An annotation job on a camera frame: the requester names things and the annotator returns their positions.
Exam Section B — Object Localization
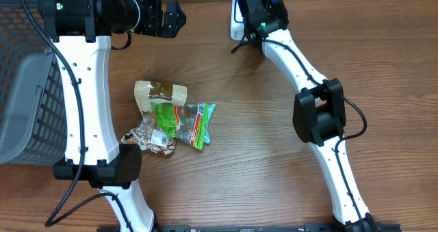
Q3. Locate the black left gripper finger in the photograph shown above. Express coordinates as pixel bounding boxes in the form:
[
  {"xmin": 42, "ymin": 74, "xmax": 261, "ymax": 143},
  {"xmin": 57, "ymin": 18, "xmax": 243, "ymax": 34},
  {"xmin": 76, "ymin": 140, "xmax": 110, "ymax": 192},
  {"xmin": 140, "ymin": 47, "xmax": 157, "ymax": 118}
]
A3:
[
  {"xmin": 161, "ymin": 21, "xmax": 185, "ymax": 38},
  {"xmin": 164, "ymin": 0, "xmax": 187, "ymax": 24}
]

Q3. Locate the teal snack packet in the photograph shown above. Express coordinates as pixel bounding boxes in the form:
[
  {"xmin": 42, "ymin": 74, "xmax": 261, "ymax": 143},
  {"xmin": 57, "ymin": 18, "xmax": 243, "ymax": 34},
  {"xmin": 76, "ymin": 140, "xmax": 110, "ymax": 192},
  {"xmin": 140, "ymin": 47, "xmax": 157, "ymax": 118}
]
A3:
[{"xmin": 203, "ymin": 103, "xmax": 216, "ymax": 144}]

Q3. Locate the green candy packet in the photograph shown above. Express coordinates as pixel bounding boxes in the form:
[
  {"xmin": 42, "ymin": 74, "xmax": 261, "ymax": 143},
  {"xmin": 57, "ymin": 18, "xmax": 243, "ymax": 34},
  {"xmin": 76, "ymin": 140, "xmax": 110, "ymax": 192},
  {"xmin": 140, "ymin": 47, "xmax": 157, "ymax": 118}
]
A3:
[{"xmin": 151, "ymin": 102, "xmax": 211, "ymax": 150}]

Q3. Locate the beige nut snack bag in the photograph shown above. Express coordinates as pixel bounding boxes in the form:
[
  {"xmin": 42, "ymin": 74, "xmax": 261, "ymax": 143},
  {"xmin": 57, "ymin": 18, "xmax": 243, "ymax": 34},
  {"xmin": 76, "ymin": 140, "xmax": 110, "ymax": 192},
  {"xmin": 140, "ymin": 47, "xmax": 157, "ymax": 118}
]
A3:
[{"xmin": 120, "ymin": 80, "xmax": 188, "ymax": 155}]

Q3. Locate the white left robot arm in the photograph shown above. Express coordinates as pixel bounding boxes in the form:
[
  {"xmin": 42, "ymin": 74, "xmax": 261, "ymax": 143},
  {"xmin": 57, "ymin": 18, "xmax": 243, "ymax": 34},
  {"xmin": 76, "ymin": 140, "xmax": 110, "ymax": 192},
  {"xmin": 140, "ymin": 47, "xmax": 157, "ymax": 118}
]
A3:
[{"xmin": 38, "ymin": 0, "xmax": 187, "ymax": 231}]

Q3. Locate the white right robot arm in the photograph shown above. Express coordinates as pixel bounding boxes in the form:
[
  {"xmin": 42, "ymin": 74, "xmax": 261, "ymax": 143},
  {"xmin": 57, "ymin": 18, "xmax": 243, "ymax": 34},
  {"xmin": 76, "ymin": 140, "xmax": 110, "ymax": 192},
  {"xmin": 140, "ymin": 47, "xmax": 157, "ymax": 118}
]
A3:
[{"xmin": 233, "ymin": 0, "xmax": 378, "ymax": 231}]

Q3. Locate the white barcode scanner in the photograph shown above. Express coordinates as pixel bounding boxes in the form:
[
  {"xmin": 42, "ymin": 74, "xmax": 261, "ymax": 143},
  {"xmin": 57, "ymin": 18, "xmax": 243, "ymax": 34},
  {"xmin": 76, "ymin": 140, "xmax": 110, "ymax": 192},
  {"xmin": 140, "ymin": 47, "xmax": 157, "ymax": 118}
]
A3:
[{"xmin": 230, "ymin": 0, "xmax": 244, "ymax": 40}]

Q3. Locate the grey plastic basket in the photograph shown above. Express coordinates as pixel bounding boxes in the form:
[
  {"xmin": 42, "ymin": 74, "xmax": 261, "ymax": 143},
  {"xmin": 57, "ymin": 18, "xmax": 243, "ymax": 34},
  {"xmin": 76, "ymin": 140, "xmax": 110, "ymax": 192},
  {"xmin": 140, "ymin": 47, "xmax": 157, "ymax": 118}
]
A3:
[{"xmin": 1, "ymin": 0, "xmax": 66, "ymax": 166}]

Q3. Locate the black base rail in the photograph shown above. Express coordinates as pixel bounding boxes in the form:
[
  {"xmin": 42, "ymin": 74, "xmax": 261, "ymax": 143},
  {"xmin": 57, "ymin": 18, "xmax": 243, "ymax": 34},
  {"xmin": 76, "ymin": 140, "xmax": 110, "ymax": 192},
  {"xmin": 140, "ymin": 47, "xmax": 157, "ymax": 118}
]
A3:
[{"xmin": 97, "ymin": 223, "xmax": 401, "ymax": 232}]

